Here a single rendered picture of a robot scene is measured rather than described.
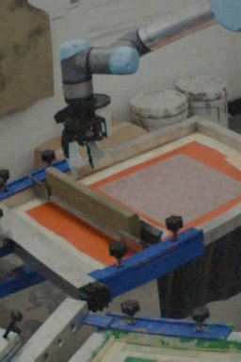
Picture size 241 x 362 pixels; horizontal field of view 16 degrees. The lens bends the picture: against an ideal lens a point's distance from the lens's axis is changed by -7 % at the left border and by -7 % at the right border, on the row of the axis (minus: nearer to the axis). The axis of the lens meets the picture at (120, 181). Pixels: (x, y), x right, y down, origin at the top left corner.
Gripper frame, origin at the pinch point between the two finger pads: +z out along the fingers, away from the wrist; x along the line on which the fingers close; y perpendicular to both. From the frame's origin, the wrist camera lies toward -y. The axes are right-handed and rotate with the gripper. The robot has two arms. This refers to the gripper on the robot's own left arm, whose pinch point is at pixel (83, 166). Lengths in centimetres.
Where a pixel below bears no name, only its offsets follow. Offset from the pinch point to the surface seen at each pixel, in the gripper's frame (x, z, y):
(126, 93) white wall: 150, 76, -199
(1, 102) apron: 69, 51, -193
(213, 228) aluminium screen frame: 16.4, 13.2, 29.4
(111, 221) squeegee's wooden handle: -1.3, 10.0, 11.8
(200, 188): 32.3, 16.7, 4.9
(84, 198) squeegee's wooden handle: -1.3, 8.0, 0.6
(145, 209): 14.7, 16.7, 3.1
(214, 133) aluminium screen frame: 57, 15, -16
